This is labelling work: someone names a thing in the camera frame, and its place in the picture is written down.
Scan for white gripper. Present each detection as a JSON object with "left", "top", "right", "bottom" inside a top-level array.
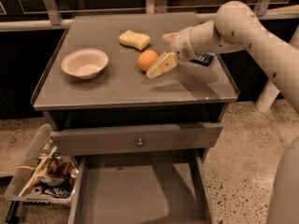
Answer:
[{"left": 147, "top": 27, "right": 197, "bottom": 79}]

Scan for orange fruit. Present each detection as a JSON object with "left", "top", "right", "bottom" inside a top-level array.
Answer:
[{"left": 137, "top": 50, "right": 159, "bottom": 71}]

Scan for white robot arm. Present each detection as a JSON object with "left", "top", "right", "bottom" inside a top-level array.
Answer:
[{"left": 163, "top": 1, "right": 299, "bottom": 224}]

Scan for grey drawer cabinet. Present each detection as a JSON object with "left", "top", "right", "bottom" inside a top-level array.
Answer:
[{"left": 30, "top": 12, "right": 240, "bottom": 161}]

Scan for round metal drawer knob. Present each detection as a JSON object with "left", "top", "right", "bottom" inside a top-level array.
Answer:
[{"left": 136, "top": 138, "right": 145, "bottom": 147}]

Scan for grey top drawer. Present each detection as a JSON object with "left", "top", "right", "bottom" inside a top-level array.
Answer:
[{"left": 50, "top": 122, "right": 223, "bottom": 156}]

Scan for open grey middle drawer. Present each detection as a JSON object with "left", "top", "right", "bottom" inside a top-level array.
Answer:
[{"left": 67, "top": 154, "right": 216, "bottom": 224}]

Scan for blue snack packet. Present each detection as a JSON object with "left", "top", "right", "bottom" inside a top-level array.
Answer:
[{"left": 192, "top": 53, "right": 214, "bottom": 67}]

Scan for yellow sponge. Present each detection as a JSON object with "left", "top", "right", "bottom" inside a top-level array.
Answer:
[{"left": 119, "top": 30, "right": 150, "bottom": 51}]

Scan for white paper bowl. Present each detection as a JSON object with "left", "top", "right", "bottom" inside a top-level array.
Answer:
[{"left": 61, "top": 49, "right": 108, "bottom": 79}]

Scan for metal railing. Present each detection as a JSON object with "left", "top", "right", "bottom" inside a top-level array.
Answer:
[{"left": 0, "top": 0, "right": 298, "bottom": 32}]

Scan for snack bags in bin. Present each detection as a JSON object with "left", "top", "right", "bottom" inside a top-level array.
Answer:
[{"left": 12, "top": 138, "right": 79, "bottom": 200}]

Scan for clear plastic bin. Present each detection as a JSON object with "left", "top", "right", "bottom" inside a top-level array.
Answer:
[{"left": 5, "top": 124, "right": 76, "bottom": 206}]

